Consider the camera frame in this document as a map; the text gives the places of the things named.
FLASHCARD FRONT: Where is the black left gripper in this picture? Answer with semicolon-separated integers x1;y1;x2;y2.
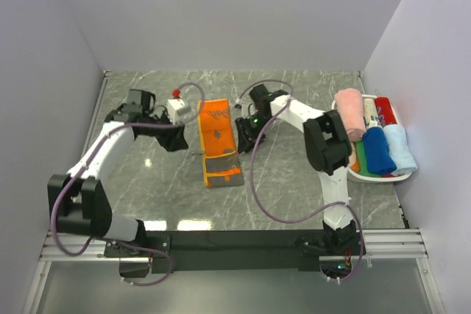
141;109;188;152

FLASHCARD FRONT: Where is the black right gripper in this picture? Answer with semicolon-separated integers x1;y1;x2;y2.
235;112;275;154

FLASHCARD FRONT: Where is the grey orange giraffe towel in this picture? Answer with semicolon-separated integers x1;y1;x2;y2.
198;99;244;188

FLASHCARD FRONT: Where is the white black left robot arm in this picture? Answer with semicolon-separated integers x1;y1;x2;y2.
47;89;190;257

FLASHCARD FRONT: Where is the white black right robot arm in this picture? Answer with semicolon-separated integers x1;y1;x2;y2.
235;80;360;254

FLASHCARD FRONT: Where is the pink rolled towel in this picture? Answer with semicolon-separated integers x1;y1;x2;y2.
334;88;366;142

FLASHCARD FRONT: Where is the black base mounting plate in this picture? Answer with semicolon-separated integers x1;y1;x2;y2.
103;229;368;280

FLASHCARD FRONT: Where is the white towel basket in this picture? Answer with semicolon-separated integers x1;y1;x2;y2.
331;93;412;183

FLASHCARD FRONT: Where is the green rolled towel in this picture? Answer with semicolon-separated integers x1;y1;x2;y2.
355;141;379;177

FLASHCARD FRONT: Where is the cream patterned rolled towel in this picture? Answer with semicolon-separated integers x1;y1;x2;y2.
364;99;382;129

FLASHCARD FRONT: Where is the dark blue rolled towel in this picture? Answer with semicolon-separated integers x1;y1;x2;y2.
362;126;397;176

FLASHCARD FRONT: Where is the red rolled towel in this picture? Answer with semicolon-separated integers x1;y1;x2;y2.
374;96;397;126

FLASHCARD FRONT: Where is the light blue rolled towel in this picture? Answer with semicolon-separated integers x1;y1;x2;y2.
383;124;418;176

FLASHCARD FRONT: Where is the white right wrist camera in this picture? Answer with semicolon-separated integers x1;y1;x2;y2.
234;99;250;114

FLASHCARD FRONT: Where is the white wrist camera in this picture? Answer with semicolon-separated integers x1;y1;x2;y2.
234;99;250;114
166;89;191;125

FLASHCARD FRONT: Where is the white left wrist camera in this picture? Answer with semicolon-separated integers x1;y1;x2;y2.
166;89;191;125

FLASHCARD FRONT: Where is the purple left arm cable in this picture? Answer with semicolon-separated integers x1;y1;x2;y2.
50;82;205;286

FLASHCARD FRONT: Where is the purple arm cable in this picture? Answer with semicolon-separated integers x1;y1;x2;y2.
238;79;366;285
50;82;205;286

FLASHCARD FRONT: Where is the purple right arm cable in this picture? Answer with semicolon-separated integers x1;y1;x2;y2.
238;79;366;285

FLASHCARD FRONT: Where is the aluminium frame rail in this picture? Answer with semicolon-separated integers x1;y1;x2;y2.
21;228;446;314

